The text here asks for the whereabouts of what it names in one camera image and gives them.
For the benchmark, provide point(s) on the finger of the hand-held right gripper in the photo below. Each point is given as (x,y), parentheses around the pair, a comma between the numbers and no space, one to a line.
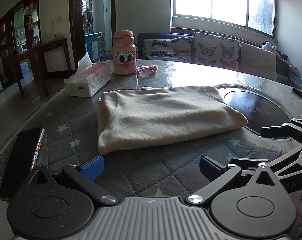
(276,131)

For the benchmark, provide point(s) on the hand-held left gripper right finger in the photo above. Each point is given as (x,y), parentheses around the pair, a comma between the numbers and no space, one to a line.
(209,167)

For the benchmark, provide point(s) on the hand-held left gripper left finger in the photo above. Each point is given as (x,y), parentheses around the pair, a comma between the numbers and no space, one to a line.
(93,167)

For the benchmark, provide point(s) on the cream sweater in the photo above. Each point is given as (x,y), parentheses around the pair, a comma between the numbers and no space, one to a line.
(166,120)

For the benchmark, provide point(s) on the hanging clothes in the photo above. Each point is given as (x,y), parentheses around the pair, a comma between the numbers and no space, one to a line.
(87,20)

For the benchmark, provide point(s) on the black round induction cooktop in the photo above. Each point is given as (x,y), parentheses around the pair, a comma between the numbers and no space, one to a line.
(253,107)

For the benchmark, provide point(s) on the dark blue sofa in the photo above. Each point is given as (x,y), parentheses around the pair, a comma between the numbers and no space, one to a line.
(282,67)

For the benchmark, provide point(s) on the pink plush toy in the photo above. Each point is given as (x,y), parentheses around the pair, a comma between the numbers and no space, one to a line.
(292,68)

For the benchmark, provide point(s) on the plain beige cushion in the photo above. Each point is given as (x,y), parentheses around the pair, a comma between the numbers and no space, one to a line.
(258,61)

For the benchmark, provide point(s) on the black smartphone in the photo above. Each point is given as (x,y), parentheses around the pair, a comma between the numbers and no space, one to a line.
(18,160)

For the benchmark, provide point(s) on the white pink tissue box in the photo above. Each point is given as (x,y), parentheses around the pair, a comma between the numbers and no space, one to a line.
(90,82)

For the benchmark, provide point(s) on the white black plush toy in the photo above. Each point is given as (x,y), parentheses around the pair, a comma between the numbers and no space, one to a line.
(267,46)

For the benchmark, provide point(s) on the butterfly print cushion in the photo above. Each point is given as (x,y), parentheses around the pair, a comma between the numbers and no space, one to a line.
(166,47)
(216,50)

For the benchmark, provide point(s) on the pink cartoon face water bottle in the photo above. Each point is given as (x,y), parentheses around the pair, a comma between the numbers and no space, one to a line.
(124,65)

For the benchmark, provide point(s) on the pink fluffy headband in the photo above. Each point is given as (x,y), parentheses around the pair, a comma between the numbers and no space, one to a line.
(147,68)

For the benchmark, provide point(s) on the white panel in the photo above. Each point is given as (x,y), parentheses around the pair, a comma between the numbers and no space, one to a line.
(55,60)

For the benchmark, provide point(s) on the blue white cabinet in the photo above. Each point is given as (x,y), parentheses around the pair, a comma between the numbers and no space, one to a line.
(92,47)

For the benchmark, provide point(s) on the dark wooden side table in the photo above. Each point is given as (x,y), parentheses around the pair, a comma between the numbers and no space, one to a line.
(40,48)

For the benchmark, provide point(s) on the large window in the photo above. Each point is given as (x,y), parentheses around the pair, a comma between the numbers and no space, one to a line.
(216,0)

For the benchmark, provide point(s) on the dark wooden display cabinet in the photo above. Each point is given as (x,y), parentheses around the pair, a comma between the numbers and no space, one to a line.
(8,42)

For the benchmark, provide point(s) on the dark wooden door frame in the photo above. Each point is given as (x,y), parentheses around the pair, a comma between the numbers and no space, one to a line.
(75,17)

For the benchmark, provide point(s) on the white wall socket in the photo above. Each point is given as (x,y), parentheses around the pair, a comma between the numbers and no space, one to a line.
(56,20)

